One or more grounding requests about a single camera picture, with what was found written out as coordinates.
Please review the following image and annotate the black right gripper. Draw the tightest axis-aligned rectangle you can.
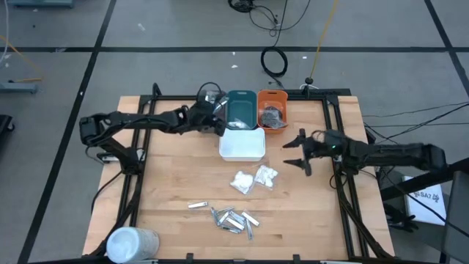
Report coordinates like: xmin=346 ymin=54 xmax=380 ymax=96
xmin=281 ymin=128 xmax=349 ymax=177

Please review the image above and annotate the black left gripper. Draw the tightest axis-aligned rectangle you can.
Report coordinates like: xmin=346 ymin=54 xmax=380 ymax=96
xmin=177 ymin=98 xmax=229 ymax=137

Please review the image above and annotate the clear bag of cotton balls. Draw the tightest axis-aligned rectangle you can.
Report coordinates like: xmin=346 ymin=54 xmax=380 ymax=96
xmin=229 ymin=169 xmax=256 ymax=196
xmin=227 ymin=117 xmax=254 ymax=131
xmin=253 ymin=164 xmax=280 ymax=191

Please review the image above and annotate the clear bag of black items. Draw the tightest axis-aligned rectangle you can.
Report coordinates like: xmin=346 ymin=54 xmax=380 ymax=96
xmin=260 ymin=105 xmax=289 ymax=130

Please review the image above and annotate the teal plastic bin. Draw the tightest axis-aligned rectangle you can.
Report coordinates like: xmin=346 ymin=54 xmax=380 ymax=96
xmin=226 ymin=89 xmax=258 ymax=131

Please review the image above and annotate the white plastic bin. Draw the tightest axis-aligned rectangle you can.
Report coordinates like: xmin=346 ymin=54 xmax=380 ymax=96
xmin=218 ymin=127 xmax=267 ymax=163

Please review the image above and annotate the orange plastic bin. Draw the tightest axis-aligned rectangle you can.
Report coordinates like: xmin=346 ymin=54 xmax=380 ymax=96
xmin=256 ymin=89 xmax=289 ymax=135

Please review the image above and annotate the black stand foot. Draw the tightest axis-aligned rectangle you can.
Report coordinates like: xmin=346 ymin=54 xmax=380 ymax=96
xmin=383 ymin=203 xmax=419 ymax=234

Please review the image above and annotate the black metal beam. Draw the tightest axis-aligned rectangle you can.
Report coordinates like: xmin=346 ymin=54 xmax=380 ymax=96
xmin=380 ymin=157 xmax=469 ymax=202

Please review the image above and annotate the white printed sign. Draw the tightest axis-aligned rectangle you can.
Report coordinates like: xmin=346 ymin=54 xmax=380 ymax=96
xmin=404 ymin=175 xmax=448 ymax=227

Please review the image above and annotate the white wipes canister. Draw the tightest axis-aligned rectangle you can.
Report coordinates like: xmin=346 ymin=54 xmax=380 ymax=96
xmin=106 ymin=226 xmax=160 ymax=264

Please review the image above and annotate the grey cabinet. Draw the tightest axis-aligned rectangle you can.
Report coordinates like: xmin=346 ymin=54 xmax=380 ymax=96
xmin=441 ymin=170 xmax=469 ymax=264

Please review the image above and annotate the grey desk foot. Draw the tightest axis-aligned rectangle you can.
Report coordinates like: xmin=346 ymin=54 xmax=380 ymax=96
xmin=0 ymin=82 xmax=39 ymax=95
xmin=7 ymin=0 xmax=75 ymax=9

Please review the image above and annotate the black aluminium table frame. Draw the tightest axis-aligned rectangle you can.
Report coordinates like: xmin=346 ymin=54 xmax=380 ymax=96
xmin=87 ymin=82 xmax=396 ymax=262

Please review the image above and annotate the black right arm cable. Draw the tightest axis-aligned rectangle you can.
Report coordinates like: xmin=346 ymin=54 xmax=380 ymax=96
xmin=328 ymin=161 xmax=358 ymax=191

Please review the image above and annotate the black coiled hanging cable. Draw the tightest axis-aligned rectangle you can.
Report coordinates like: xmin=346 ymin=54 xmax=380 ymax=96
xmin=260 ymin=0 xmax=289 ymax=78

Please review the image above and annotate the black left arm base cable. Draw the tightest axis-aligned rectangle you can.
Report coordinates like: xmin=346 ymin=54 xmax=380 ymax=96
xmin=90 ymin=170 xmax=124 ymax=214

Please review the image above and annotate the black tangled floor cable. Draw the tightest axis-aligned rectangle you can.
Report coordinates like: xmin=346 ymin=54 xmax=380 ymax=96
xmin=227 ymin=0 xmax=312 ymax=37

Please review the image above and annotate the yellow hanging cable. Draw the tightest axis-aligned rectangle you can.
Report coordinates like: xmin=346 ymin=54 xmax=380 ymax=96
xmin=310 ymin=0 xmax=340 ymax=80

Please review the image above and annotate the thin black floor cable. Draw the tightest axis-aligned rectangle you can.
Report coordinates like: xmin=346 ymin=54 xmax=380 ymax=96
xmin=362 ymin=102 xmax=469 ymax=119

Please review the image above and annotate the thick black floor cable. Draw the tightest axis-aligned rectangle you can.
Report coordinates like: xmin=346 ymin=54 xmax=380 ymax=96
xmin=364 ymin=113 xmax=469 ymax=148

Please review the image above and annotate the yellow floor cable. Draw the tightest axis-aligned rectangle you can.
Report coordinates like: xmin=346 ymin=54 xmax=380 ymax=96
xmin=0 ymin=34 xmax=45 ymax=84

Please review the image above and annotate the white floor cable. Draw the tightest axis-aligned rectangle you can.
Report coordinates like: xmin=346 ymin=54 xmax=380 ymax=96
xmin=0 ymin=0 xmax=10 ymax=66

